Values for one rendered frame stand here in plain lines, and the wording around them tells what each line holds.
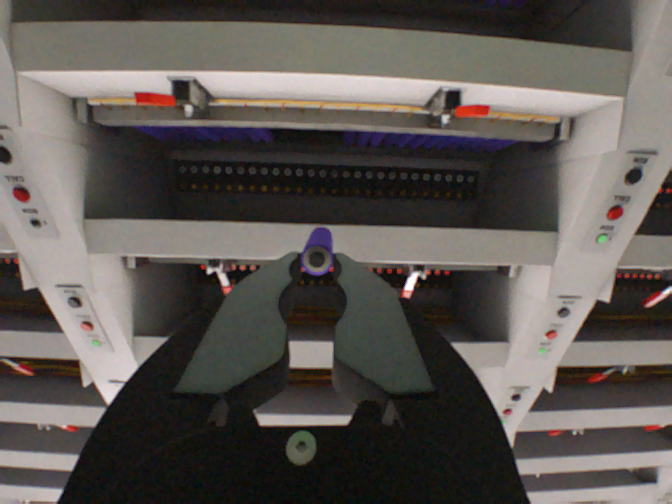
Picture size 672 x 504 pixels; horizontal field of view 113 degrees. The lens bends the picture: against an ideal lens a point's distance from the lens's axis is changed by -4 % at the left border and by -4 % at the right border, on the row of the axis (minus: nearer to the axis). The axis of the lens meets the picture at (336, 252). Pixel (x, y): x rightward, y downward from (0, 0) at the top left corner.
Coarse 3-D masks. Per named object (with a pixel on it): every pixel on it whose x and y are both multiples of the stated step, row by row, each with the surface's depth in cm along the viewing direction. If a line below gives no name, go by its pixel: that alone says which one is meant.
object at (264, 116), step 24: (96, 120) 27; (120, 120) 27; (144, 120) 27; (168, 120) 27; (192, 120) 27; (216, 120) 28; (240, 120) 28; (264, 120) 28; (288, 120) 28; (312, 120) 28; (336, 120) 28; (360, 120) 28; (384, 120) 28; (408, 120) 28; (456, 120) 28; (480, 120) 28; (504, 120) 28
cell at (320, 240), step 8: (312, 232) 17; (320, 232) 16; (328, 232) 18; (312, 240) 14; (320, 240) 14; (328, 240) 15; (304, 248) 13; (312, 248) 13; (320, 248) 13; (328, 248) 13; (304, 256) 13; (312, 256) 13; (320, 256) 13; (328, 256) 13; (304, 264) 13; (312, 264) 13; (320, 264) 13; (328, 264) 13; (312, 272) 13; (320, 272) 13
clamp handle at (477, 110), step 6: (462, 108) 20; (468, 108) 20; (474, 108) 19; (480, 108) 19; (486, 108) 19; (444, 114) 24; (450, 114) 23; (456, 114) 22; (462, 114) 21; (468, 114) 20; (474, 114) 19; (480, 114) 19; (486, 114) 19; (444, 120) 25
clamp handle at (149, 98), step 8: (136, 96) 18; (144, 96) 18; (152, 96) 18; (160, 96) 19; (168, 96) 20; (152, 104) 19; (160, 104) 19; (168, 104) 20; (176, 104) 23; (184, 104) 23; (192, 104) 24; (192, 112) 24
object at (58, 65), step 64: (64, 64) 21; (128, 64) 21; (192, 64) 22; (256, 64) 22; (320, 64) 22; (384, 64) 22; (448, 64) 22; (512, 64) 22; (576, 64) 22; (64, 128) 26; (128, 128) 35; (576, 128) 28
